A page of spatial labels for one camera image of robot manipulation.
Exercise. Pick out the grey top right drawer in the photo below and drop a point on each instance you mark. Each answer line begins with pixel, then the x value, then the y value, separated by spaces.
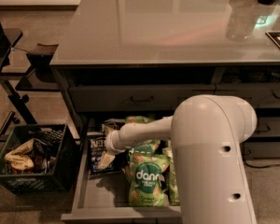
pixel 259 95

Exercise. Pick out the front green Dang chip bag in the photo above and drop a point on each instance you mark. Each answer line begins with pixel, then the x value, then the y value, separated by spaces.
pixel 146 173

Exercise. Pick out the tan snack bag in crate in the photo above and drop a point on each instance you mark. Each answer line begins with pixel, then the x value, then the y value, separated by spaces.
pixel 19 160

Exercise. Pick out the blue kettle chip bag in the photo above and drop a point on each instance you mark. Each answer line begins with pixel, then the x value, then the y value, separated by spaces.
pixel 110 125
pixel 96 148

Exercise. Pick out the front green Kettle jalapeno bag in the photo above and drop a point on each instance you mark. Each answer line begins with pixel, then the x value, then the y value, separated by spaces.
pixel 172 185

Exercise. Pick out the rear green Dang chip bag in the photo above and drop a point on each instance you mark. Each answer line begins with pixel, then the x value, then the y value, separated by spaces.
pixel 138 119

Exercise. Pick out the middle green Dang chip bag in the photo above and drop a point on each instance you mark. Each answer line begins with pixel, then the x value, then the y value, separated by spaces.
pixel 146 149

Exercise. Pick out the grey bottom right drawer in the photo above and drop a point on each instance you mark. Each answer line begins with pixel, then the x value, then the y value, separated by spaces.
pixel 261 150

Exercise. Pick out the dark plastic crate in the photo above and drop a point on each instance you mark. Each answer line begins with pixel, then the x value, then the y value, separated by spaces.
pixel 53 157

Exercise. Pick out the grey top left drawer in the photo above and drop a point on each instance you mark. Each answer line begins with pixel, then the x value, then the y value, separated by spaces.
pixel 108 98

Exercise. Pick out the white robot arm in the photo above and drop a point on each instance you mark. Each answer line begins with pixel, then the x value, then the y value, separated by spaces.
pixel 205 132

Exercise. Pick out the open grey middle drawer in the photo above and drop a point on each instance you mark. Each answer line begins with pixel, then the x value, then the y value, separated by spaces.
pixel 104 200

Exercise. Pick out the green dang chip bag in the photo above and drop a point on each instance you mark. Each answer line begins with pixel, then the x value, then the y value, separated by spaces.
pixel 138 119
pixel 146 149
pixel 146 173

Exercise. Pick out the black side table stand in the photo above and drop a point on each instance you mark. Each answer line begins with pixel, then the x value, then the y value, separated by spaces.
pixel 38 76

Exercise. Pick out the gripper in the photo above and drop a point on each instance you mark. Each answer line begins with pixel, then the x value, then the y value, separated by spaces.
pixel 112 143

